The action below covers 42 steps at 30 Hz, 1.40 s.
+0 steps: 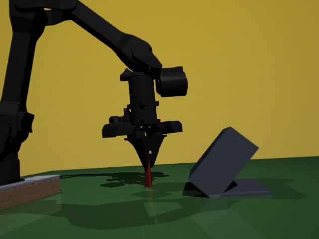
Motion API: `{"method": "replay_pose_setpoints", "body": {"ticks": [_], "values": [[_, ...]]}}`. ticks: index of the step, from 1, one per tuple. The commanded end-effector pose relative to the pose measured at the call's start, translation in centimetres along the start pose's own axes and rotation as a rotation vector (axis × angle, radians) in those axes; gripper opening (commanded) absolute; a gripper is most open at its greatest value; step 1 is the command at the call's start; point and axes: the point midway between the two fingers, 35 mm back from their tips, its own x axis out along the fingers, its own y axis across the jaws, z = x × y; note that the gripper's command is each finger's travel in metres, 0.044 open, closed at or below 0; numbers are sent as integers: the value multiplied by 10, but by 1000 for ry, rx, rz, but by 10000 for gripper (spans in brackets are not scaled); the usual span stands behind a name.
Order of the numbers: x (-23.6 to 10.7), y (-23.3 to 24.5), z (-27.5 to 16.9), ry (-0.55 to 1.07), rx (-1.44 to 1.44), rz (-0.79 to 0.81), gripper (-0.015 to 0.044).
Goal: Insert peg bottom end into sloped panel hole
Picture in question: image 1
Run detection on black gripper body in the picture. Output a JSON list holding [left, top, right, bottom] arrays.
[[102, 96, 183, 138]]

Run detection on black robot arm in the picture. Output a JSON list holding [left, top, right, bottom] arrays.
[[0, 0, 188, 186]]

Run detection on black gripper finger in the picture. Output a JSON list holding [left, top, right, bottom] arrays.
[[149, 135, 167, 168], [124, 136, 150, 168]]

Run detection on dark red peg with grey band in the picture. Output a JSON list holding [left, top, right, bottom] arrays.
[[144, 157, 152, 187]]

